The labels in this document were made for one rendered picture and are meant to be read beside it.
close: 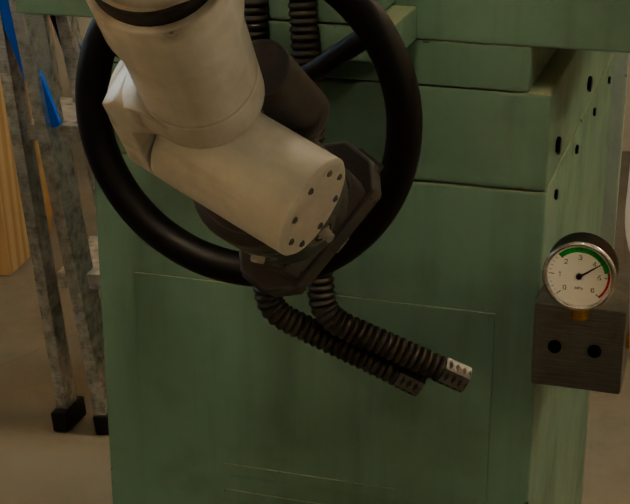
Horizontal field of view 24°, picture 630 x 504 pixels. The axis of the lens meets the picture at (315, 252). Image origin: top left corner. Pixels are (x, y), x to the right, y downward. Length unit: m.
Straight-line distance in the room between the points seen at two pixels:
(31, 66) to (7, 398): 0.62
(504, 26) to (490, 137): 0.10
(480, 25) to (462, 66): 0.04
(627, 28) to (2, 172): 1.96
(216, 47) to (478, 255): 0.67
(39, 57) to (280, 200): 1.45
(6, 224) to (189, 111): 2.32
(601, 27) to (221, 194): 0.51
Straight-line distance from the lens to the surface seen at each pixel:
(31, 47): 2.23
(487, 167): 1.31
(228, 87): 0.74
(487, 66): 1.28
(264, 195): 0.82
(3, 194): 3.04
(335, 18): 1.20
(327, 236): 0.94
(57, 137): 2.27
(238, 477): 1.50
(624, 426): 2.46
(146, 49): 0.69
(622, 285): 1.35
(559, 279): 1.26
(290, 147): 0.83
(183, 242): 1.20
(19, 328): 2.82
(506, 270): 1.33
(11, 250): 3.08
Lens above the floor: 1.12
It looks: 21 degrees down
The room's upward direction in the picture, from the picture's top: straight up
